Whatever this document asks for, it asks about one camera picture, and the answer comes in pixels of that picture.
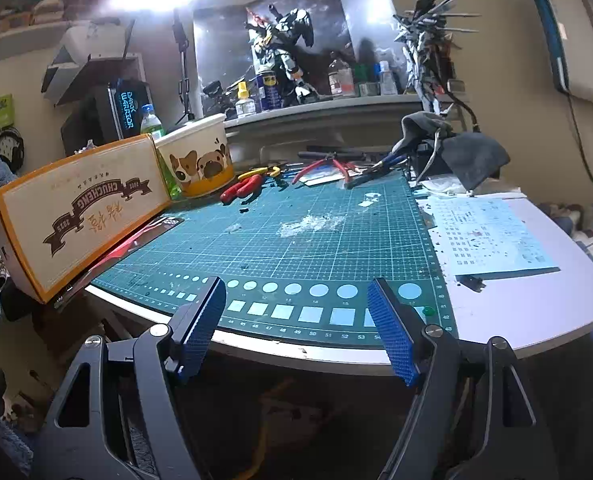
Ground green paint jar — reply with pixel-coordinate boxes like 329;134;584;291
353;64;380;96

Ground grey cloth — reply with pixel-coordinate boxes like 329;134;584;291
391;112;510;192

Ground lightning backdrop board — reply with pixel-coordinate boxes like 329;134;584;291
193;0;406;118

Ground clear solvent bottle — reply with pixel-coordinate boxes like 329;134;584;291
328;52;356;99

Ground orange cardboard box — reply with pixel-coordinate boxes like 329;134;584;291
0;134;170;304

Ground blue decal sheet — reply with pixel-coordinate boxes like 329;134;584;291
427;197;559;280

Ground yellow handled pliers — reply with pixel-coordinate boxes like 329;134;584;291
238;165;281;182

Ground RG29 manual booklet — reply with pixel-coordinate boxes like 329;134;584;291
51;216;184;310

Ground white winged robot model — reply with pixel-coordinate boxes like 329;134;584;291
393;0;480;128

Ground dog print paper bucket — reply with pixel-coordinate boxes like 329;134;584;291
154;114;234;198

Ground blue handled pliers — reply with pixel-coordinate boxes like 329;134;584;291
344;154;408;190

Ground red handled pliers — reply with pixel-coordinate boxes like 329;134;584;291
219;174;265;205

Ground green cutting mat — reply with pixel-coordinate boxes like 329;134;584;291
95;174;457;349

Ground small clear bottle blue cap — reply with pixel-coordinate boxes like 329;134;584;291
379;60;399;96

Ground white desk shelf riser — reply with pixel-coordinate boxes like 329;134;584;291
225;94;423;167

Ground red handled nippers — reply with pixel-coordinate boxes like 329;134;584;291
291;151;357;186

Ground green drink bottle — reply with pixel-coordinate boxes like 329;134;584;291
140;104;165;140

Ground yellow cap bottle on shelf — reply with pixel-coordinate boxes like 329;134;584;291
236;79;256;118

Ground blue WD-40 spray can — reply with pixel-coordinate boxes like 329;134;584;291
255;70;282;112

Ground black headphones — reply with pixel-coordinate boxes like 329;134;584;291
0;126;25;174

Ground dark robot model figure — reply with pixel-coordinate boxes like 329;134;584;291
246;3;319;107

